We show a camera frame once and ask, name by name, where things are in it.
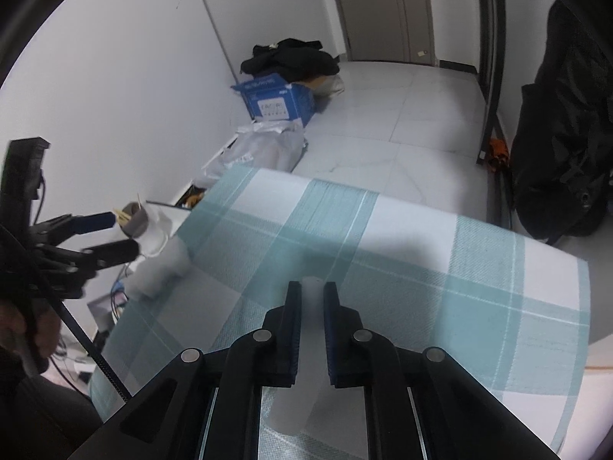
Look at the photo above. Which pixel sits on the person's leg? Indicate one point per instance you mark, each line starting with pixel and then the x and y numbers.
pixel 48 417

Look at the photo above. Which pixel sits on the teal checked tablecloth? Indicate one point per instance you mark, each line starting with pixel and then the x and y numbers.
pixel 407 273

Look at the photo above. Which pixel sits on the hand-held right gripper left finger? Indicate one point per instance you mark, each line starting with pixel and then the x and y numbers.
pixel 293 326

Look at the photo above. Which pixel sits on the beige plastic bag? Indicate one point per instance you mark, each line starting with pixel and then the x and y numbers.
pixel 328 85

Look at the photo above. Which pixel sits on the black hanging backpack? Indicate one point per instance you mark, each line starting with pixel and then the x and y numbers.
pixel 565 129

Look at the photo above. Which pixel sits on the person's left hand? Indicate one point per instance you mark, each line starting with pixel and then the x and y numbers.
pixel 48 333

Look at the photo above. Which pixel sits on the blue cardboard box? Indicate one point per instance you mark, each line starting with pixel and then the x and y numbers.
pixel 277 100

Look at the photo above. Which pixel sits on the grey storage box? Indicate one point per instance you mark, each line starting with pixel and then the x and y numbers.
pixel 103 311

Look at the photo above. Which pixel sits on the white foam piece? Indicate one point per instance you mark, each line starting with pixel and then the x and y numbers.
pixel 158 268

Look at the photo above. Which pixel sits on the grey toothpick holder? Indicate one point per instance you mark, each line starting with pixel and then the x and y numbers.
pixel 136 220

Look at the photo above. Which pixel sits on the grey plastic bag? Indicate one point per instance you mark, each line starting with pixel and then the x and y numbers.
pixel 263 148

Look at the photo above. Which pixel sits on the brown cardboard piece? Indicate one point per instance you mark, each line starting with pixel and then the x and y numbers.
pixel 195 197

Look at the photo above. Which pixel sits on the grey door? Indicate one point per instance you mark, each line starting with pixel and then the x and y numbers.
pixel 378 9

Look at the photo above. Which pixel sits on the orange and black tool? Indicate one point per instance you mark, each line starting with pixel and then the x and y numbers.
pixel 498 153

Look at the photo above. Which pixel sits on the white wall conduit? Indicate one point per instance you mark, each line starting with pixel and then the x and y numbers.
pixel 210 14

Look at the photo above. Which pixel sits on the black clothes pile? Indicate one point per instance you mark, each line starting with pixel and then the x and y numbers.
pixel 292 60

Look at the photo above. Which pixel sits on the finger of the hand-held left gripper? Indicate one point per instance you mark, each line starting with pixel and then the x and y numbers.
pixel 112 251
pixel 96 220

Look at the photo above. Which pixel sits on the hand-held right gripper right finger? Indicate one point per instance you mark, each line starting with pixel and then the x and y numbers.
pixel 331 330

